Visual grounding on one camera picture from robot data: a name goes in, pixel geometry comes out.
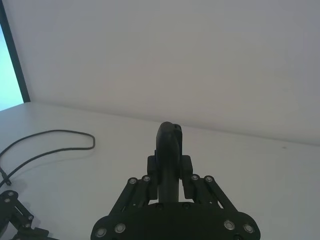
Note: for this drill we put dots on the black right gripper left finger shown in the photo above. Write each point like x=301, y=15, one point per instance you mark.
x=162, y=150

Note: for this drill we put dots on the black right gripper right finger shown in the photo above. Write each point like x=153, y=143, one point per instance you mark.
x=186, y=170

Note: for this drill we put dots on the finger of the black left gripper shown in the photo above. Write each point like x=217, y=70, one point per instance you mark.
x=21, y=212

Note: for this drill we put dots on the white table cloth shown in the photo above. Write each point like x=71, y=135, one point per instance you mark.
x=75, y=190

